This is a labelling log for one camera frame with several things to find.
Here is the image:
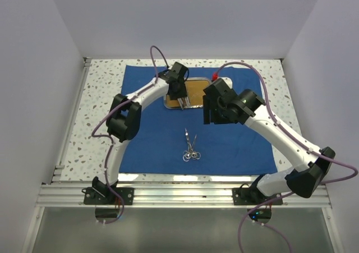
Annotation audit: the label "blue surgical cloth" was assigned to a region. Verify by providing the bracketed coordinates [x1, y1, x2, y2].
[118, 64, 278, 176]

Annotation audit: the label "steel forceps clamp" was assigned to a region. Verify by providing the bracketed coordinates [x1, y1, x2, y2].
[182, 151, 201, 162]
[187, 135, 198, 152]

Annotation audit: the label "steel surgical scissors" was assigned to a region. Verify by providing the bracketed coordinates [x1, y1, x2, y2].
[185, 129, 190, 151]

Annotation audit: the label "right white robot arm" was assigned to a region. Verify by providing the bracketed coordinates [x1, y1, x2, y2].
[203, 78, 335, 204]

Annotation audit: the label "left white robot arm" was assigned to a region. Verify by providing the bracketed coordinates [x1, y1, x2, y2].
[91, 62, 189, 204]

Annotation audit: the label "steel tweezers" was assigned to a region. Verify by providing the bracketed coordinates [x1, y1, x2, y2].
[178, 99, 186, 110]

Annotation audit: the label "steel tray orange liner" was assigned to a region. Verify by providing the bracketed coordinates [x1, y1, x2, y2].
[163, 77, 211, 109]

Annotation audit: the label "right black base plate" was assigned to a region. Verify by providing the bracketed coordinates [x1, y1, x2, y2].
[232, 183, 283, 206]

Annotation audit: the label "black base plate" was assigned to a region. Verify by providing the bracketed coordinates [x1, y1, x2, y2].
[81, 177, 135, 205]
[232, 183, 283, 206]

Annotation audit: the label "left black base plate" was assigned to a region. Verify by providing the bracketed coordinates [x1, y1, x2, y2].
[81, 177, 135, 205]

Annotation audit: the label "aluminium front rail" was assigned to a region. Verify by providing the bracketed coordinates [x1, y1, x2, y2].
[35, 181, 333, 209]

